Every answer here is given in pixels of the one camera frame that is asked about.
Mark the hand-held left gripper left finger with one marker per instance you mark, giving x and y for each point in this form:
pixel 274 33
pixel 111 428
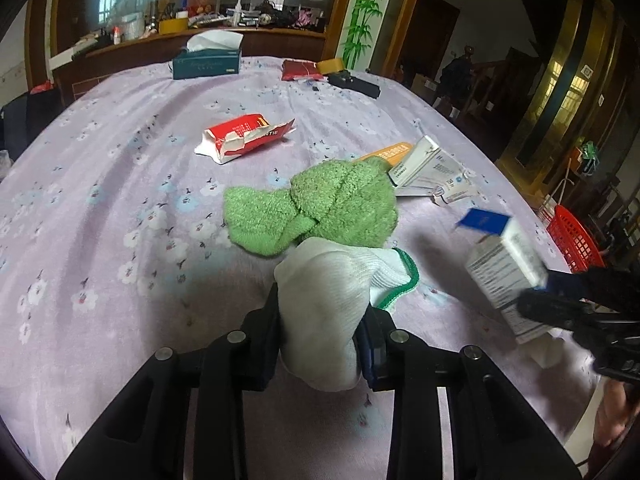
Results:
pixel 260 350

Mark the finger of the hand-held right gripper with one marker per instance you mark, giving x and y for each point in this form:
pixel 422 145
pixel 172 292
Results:
pixel 590 285
pixel 555 310

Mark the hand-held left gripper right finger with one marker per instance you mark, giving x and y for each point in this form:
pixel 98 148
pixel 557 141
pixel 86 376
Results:
pixel 372 360

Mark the red plastic basket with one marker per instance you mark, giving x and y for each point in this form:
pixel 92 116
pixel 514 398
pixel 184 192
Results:
pixel 575 240

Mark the white medicine box blue flap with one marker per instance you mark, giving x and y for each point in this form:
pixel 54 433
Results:
pixel 500 265

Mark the white sock green trim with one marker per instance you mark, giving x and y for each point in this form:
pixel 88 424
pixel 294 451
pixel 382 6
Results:
pixel 325 300

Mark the person's right hand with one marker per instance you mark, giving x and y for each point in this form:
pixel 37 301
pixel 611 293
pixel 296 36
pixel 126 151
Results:
pixel 617 410

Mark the white paper leaflet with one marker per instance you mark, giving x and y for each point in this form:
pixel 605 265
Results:
pixel 525 329

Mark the green plastic bag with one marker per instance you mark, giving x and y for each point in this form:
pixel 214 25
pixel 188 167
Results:
pixel 587 152

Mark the crumpled white medicine box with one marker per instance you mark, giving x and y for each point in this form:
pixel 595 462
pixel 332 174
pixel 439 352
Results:
pixel 452 191

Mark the green towel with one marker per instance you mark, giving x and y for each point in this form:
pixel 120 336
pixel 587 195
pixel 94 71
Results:
pixel 340 195

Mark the golden pillar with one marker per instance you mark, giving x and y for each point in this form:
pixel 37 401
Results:
pixel 545 110

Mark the long white medicine box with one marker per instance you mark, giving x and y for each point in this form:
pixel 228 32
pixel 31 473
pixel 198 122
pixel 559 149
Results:
pixel 422 162

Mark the orange box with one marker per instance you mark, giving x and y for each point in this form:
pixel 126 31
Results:
pixel 392 151

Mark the purple floral tablecloth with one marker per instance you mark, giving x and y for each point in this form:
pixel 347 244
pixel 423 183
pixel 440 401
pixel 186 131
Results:
pixel 125 185

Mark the torn red box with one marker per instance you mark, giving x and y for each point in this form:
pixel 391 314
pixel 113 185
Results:
pixel 235 132

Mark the dark hanging jacket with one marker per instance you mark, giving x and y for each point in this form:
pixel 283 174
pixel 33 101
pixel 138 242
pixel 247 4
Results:
pixel 457 72

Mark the cardboard box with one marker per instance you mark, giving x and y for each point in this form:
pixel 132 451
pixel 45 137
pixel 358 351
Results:
pixel 425 86

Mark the black device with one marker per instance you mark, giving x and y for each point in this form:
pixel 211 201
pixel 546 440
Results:
pixel 357 85

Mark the flat red packet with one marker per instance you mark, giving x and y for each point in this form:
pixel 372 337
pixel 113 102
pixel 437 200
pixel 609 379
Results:
pixel 299 70

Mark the teal tissue box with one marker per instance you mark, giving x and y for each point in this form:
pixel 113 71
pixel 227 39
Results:
pixel 205 65

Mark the yellow tape roll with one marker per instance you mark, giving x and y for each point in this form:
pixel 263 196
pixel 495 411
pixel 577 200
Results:
pixel 331 66

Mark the wooden door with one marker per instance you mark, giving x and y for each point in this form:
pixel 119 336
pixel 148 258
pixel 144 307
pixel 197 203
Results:
pixel 430 35

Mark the wooden sideboard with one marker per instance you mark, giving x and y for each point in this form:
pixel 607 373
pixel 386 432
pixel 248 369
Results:
pixel 150 52

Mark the dark chair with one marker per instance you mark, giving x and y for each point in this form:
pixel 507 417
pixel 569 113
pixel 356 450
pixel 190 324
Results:
pixel 30 120

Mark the yellow box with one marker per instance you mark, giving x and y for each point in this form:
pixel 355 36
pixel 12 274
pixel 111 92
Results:
pixel 172 26

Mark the white spray bottle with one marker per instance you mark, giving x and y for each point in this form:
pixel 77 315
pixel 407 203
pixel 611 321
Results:
pixel 237 12

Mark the red plastic bag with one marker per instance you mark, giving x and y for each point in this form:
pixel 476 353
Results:
pixel 42 87

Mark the bamboo wall painting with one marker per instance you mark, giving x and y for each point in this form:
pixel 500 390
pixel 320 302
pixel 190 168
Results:
pixel 365 20

